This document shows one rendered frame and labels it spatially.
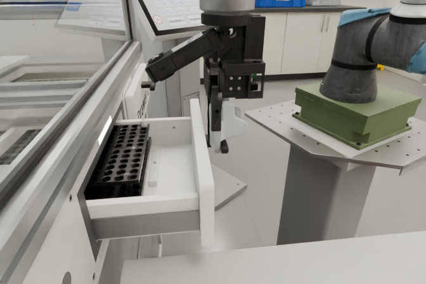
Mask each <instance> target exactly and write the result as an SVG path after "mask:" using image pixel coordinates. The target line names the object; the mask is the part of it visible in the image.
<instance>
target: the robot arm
mask: <svg viewBox="0 0 426 284"><path fill-rule="evenodd" d="M199 8H200V9H201V10H202V11H203V13H201V24H204V25H211V26H217V29H215V28H214V27H209V28H207V29H205V30H204V31H202V32H201V33H199V34H197V35H195V36H193V37H192V38H190V39H188V40H187V41H185V42H183V43H181V44H180V45H178V46H176V47H175V48H172V49H171V50H169V51H168V52H166V53H163V52H162V53H160V54H158V55H155V56H154V57H153V58H151V59H150V60H148V64H147V66H146V68H145V71H146V73H147V74H148V76H149V78H150V79H151V80H152V82H154V83H156V82H158V81H160V82H161V81H163V80H166V79H167V78H169V77H170V76H172V75H173V74H174V73H175V72H176V71H178V70H179V69H181V68H183V67H185V66H187V65H189V64H190V63H192V62H194V61H195V60H197V59H199V58H201V57H203V80H204V87H205V97H206V112H207V134H210V140H209V142H210V145H211V147H212V149H213V150H214V151H215V153H219V150H220V145H221V141H222V140H224V139H228V138H232V137H234V136H238V135H241V134H244V133H245V132H246V131H247V129H248V124H247V122H246V121H245V120H242V119H240V118H239V116H240V115H241V110H240V109H239V108H238V107H236V106H234V105H233V104H232V102H230V101H229V98H235V99H257V98H263V90H264V76H265V68H266V64H265V63H264V62H263V60H262V56H263V47H264V33H265V24H266V17H265V16H261V15H259V14H255V15H253V14H250V11H253V10H254V9H255V0H199ZM229 29H233V31H232V33H231V34H230V32H231V31H230V30H229ZM378 64H379V65H384V66H387V67H392V68H396V69H400V70H404V71H406V72H407V73H416V74H422V75H426V0H400V2H399V3H398V4H397V5H395V7H393V8H391V7H388V8H369V9H360V10H346V11H344V12H343V13H342V14H341V16H340V20H339V24H338V26H337V35H336V38H335V44H334V49H333V55H332V61H331V64H330V67H329V69H328V71H327V72H326V74H325V76H324V78H323V80H322V81H321V84H320V87H319V92H320V93H321V94H322V95H323V96H325V97H327V98H330V99H332V100H335V101H341V102H344V103H370V102H372V101H375V100H376V97H377V93H378V88H377V66H378ZM257 74H262V77H261V90H260V91H254V90H258V84H257V83H256V82H254V80H255V78H257Z"/></svg>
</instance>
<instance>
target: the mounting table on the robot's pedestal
mask: <svg viewBox="0 0 426 284"><path fill-rule="evenodd" d="M300 109H301V107H300V106H298V105H295V100H291V101H286V102H283V103H278V104H275V105H270V106H265V107H262V108H257V109H254V110H249V111H246V112H245V116H246V117H247V118H249V119H250V120H252V121H254V122H255V123H257V124H259V125H260V126H262V127H263V128H265V129H267V130H268V131H270V132H271V133H273V134H275V135H276V136H278V137H279V138H281V139H283V140H284V141H286V142H287V143H289V144H291V145H292V146H294V147H296V148H297V149H299V150H300V151H302V152H304V153H305V154H307V155H309V156H310V157H313V158H322V159H327V160H336V161H341V162H350V163H355V164H363V165H372V166H377V167H386V168H391V169H400V170H401V171H400V173H399V176H402V175H403V174H405V173H407V172H409V171H411V170H413V169H415V168H417V167H418V166H420V165H422V164H424V163H426V122H425V121H422V120H420V119H416V118H414V117H410V118H408V121H407V123H408V124H409V126H412V128H411V129H410V130H409V131H411V133H409V134H407V135H404V136H402V137H400V138H397V139H395V140H392V141H390V142H388V143H385V144H383V145H380V146H378V147H376V148H373V149H371V150H368V151H367V152H364V153H361V154H359V155H356V156H355V157H352V158H349V157H346V156H345V155H343V154H341V153H339V152H337V151H336V150H334V149H332V148H330V147H329V146H326V145H324V144H323V143H321V142H319V141H318V140H316V139H314V138H312V137H310V136H308V135H306V134H305V133H303V132H301V131H299V130H298V129H296V128H294V127H292V126H290V125H288V124H286V123H285V122H283V121H281V120H279V119H277V118H276V117H277V116H280V115H285V114H288V113H292V112H296V111H299V110H300ZM349 159H350V160H349Z"/></svg>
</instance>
